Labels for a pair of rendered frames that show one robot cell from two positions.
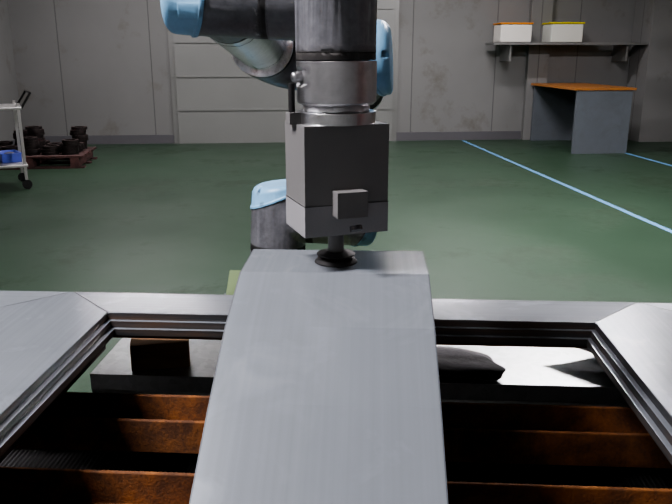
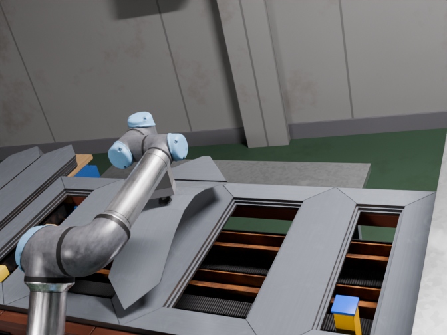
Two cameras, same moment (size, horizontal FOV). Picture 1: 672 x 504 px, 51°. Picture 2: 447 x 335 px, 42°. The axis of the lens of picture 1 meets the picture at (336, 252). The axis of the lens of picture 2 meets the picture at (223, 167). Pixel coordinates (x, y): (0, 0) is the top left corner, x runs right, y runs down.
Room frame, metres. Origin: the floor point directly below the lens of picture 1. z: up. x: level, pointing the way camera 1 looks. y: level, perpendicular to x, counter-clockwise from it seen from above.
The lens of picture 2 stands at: (2.01, 0.88, 1.96)
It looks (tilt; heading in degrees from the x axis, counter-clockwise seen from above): 29 degrees down; 206
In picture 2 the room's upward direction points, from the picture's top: 14 degrees counter-clockwise
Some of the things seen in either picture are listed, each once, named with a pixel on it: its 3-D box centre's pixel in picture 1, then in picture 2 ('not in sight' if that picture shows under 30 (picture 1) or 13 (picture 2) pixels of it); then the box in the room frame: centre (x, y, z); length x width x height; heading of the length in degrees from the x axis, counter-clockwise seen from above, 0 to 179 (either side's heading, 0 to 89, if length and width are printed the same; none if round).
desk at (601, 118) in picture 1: (577, 116); not in sight; (9.65, -3.24, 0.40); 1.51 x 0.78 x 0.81; 6
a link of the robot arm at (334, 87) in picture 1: (333, 86); not in sight; (0.68, 0.00, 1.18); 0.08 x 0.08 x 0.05
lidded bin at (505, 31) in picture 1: (512, 32); not in sight; (10.16, -2.42, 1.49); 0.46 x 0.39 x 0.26; 96
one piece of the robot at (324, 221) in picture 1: (337, 171); (158, 174); (0.67, 0.00, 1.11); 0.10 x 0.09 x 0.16; 20
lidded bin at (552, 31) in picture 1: (562, 32); not in sight; (10.23, -3.12, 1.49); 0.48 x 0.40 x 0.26; 96
